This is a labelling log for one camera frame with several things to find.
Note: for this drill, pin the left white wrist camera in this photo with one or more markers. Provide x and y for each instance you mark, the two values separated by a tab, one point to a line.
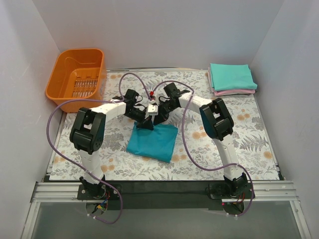
152	110

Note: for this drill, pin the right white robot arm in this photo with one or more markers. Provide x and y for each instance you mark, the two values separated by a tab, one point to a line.
218	125

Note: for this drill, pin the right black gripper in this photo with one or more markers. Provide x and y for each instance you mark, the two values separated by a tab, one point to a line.
159	117

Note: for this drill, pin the teal t shirt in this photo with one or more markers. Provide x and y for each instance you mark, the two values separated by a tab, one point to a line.
157	143

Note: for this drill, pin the folded mint green shirt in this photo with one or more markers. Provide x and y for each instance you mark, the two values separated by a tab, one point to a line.
231	77

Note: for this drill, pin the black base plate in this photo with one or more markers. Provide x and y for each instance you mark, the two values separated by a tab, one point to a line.
165	194

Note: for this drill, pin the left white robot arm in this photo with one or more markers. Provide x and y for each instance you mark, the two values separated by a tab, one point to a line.
87	135

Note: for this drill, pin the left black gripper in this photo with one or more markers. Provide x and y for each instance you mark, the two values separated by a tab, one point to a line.
144	122

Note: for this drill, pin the folded pink shirt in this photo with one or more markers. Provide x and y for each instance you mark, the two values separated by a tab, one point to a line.
227	92

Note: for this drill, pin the orange plastic basket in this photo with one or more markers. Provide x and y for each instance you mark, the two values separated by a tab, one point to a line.
78	74

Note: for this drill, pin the floral table mat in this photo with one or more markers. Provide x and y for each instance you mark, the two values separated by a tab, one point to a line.
249	136

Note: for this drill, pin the aluminium frame rail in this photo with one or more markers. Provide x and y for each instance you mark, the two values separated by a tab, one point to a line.
268	190

